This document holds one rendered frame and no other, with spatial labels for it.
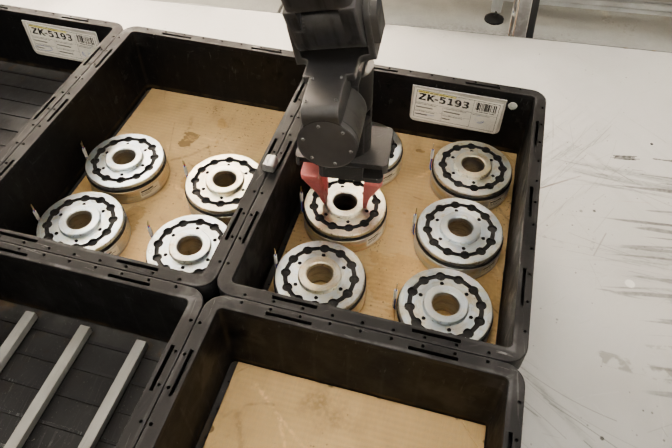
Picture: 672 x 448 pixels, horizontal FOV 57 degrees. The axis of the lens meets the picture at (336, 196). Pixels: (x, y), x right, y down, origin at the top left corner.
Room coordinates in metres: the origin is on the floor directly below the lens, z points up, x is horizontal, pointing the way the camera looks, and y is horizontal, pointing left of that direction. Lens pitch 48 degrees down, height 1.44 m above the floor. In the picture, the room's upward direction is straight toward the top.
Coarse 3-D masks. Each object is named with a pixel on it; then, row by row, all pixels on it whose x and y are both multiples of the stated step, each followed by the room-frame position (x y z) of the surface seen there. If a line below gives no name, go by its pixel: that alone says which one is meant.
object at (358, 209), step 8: (336, 192) 0.53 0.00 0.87; (344, 192) 0.53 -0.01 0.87; (352, 192) 0.53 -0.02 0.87; (328, 200) 0.51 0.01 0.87; (360, 200) 0.51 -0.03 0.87; (328, 208) 0.50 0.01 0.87; (336, 208) 0.50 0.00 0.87; (360, 208) 0.50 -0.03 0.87; (336, 216) 0.49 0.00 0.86; (344, 216) 0.49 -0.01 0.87; (352, 216) 0.49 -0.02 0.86
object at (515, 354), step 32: (512, 96) 0.64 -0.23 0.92; (544, 96) 0.64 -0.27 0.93; (288, 160) 0.52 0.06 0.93; (256, 224) 0.42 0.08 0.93; (224, 288) 0.34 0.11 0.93; (256, 288) 0.34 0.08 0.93; (352, 320) 0.31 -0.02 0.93; (384, 320) 0.31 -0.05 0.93; (480, 352) 0.27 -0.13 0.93; (512, 352) 0.27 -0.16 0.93
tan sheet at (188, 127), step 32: (160, 96) 0.76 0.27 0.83; (192, 96) 0.76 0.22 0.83; (128, 128) 0.69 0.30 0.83; (160, 128) 0.69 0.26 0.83; (192, 128) 0.69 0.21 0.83; (224, 128) 0.69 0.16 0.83; (256, 128) 0.69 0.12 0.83; (192, 160) 0.62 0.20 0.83; (256, 160) 0.62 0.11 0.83; (160, 192) 0.56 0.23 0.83; (160, 224) 0.50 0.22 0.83; (128, 256) 0.45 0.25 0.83
